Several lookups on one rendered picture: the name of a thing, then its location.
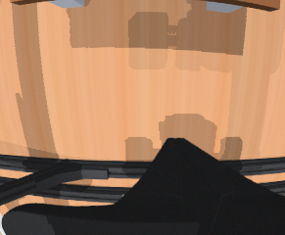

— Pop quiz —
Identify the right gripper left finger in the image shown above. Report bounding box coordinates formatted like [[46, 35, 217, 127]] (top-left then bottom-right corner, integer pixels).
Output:
[[2, 138, 200, 235]]

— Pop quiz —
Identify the brown wooden stand with grey legs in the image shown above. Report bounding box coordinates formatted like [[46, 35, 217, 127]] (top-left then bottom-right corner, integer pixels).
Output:
[[10, 0, 280, 13]]

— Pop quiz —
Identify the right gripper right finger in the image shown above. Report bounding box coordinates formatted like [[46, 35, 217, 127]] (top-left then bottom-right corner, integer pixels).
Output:
[[176, 138, 285, 235]]

